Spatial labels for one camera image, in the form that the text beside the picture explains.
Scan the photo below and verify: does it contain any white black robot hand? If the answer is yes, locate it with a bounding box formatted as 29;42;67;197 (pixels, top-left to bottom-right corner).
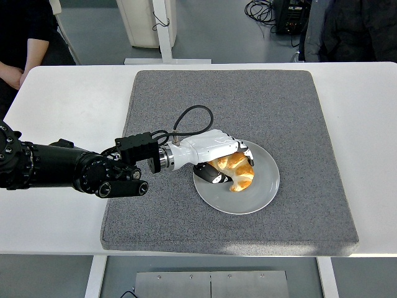
169;129;256;185

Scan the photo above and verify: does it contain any golden croissant bread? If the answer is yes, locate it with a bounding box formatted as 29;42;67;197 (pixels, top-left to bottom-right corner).
207;151;255;192

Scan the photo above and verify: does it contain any light grey round plate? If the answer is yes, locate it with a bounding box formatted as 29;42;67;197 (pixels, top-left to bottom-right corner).
192;139;280;215

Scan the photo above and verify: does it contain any grey metal plate with screws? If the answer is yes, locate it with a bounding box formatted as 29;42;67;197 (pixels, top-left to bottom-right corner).
134;270;291;298

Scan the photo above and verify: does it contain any grey textured table mat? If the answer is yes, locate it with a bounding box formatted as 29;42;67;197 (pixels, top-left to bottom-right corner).
99;70;360;257

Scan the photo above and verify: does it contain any white cabinet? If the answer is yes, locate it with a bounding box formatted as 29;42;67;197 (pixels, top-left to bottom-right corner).
116;0;177;49

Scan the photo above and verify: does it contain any black electronics box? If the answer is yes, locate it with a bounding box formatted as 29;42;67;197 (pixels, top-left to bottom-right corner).
274;0;313;35

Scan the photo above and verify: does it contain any white table leg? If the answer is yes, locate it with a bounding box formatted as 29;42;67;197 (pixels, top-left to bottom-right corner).
316;257;341;298
84;256;108;298

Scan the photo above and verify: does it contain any white chair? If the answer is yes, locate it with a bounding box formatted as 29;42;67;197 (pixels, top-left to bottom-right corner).
49;0;82;65

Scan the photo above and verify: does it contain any standing person in dark clothing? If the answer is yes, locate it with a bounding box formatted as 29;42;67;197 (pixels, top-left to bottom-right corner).
299;0;397;63

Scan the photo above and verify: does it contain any person's hand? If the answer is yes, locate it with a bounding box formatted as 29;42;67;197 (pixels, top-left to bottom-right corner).
0;61;26;90

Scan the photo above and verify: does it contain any seated person in black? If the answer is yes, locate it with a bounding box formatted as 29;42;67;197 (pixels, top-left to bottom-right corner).
0;0;77;120

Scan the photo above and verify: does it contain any white stand post with base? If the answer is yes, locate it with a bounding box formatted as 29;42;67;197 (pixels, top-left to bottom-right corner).
123;0;213;65

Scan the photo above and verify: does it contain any black floor cable bundle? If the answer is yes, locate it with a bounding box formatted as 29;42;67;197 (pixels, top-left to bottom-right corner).
244;0;277;35

